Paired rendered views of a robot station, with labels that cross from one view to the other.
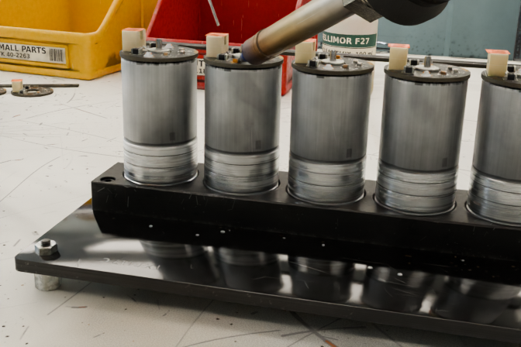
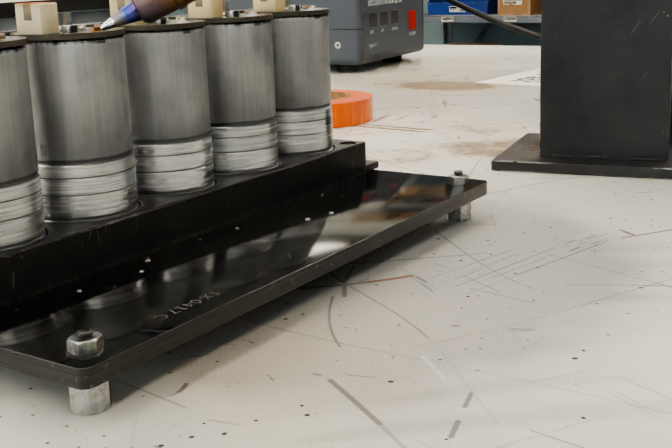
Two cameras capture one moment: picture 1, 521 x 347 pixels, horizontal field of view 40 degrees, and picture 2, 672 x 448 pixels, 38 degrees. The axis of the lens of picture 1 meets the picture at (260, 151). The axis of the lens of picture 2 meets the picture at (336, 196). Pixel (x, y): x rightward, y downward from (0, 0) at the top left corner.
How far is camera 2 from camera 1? 0.22 m
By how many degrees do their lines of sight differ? 67
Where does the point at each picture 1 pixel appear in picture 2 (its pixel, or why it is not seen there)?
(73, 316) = (205, 391)
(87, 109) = not seen: outside the picture
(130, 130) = not seen: outside the picture
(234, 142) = (118, 139)
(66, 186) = not seen: outside the picture
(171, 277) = (249, 288)
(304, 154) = (179, 134)
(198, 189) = (83, 225)
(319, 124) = (191, 90)
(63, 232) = (27, 338)
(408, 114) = (252, 59)
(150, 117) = (18, 134)
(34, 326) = (212, 415)
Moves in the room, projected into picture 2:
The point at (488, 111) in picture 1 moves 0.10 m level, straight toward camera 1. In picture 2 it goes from (287, 46) to (627, 56)
